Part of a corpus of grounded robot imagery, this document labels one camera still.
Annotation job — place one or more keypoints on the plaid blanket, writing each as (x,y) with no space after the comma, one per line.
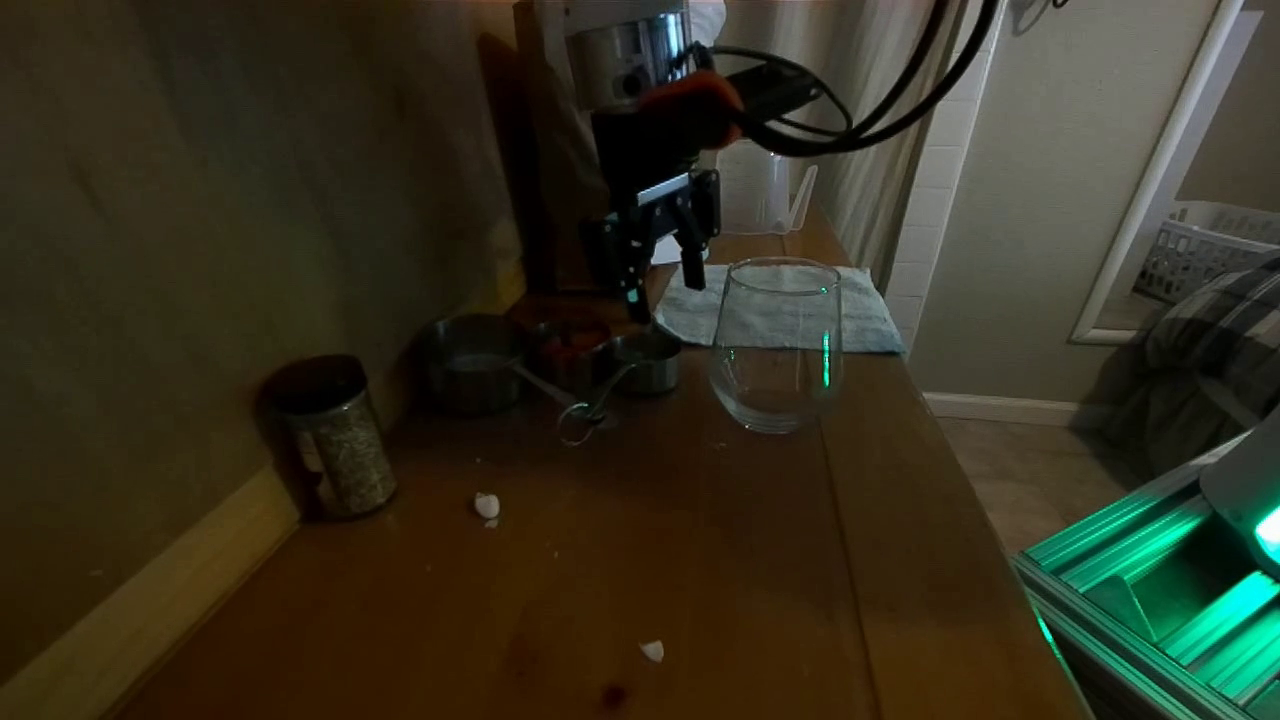
(1201,361)

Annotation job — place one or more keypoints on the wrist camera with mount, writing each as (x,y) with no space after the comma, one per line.
(775,86)

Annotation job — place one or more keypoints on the clear stemless glass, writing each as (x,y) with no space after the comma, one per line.
(775,387)

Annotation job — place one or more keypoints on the metal tin mug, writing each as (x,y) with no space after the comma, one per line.
(343,453)

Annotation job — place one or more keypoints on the white woven basket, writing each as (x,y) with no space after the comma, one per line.
(1201,255)

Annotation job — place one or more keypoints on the small white crumb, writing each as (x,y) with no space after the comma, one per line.
(653,648)
(491,507)

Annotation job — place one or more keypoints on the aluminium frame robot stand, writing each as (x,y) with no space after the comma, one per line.
(1144,586)

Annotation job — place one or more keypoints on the large metal measuring cup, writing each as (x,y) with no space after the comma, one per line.
(465,364)

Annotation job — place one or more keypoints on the white door frame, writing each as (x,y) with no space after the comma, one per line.
(1161,172)

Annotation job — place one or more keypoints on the metal measuring cup red contents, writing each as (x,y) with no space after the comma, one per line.
(578,347)

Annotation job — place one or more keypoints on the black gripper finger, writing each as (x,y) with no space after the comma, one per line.
(694,235)
(633,275)

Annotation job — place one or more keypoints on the white paper leaflet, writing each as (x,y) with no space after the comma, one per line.
(666,255)

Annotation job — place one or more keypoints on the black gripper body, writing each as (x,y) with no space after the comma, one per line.
(653,163)

